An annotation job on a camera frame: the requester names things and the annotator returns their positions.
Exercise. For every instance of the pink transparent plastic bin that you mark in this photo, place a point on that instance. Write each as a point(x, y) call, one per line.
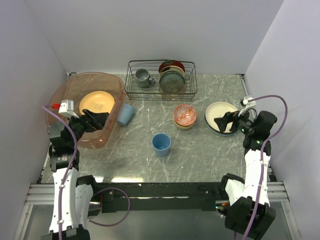
point(78, 86)

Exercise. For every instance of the cream white bear plate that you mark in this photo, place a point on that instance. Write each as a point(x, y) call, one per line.
point(216, 110)

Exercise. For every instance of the red floral plate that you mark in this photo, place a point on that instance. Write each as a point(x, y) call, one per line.
point(171, 63)

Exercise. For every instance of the grey-green ceramic mug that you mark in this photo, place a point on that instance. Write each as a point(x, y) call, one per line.
point(143, 78)

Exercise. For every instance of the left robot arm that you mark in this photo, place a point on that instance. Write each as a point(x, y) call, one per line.
point(72, 193)

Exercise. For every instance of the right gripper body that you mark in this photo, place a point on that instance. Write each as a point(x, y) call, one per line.
point(245, 125)

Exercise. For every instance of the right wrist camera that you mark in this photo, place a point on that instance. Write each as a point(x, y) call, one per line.
point(247, 103)

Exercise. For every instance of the blue bottom plate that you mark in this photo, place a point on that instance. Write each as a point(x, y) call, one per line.
point(221, 134)

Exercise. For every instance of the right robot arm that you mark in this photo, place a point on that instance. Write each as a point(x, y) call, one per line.
point(248, 211)

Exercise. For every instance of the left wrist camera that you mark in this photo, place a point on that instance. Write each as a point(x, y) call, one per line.
point(65, 108)

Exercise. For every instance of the aluminium frame rail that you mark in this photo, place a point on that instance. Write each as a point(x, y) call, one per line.
point(38, 194)

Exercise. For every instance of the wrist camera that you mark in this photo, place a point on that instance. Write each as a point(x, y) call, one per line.
point(247, 103)
point(65, 108)

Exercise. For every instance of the red patterned bowl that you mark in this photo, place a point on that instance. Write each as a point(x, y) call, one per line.
point(185, 114)

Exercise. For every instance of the clear glass plate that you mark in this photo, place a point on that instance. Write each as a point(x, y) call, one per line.
point(171, 88)

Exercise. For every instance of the light blue cup lying down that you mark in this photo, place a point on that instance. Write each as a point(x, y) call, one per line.
point(125, 114)

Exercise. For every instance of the cream yellow plate in rack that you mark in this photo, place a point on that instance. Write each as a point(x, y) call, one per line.
point(171, 69)

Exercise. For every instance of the black wire dish rack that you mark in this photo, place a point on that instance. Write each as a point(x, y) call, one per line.
point(135, 92)

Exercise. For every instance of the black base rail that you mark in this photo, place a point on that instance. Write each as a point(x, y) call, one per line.
point(158, 196)

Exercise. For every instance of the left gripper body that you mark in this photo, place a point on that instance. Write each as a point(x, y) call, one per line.
point(79, 125)

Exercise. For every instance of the blue upright plastic cup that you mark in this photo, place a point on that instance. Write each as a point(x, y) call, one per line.
point(161, 143)

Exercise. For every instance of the yellow bear plate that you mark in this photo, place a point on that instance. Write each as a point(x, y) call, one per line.
point(97, 102)

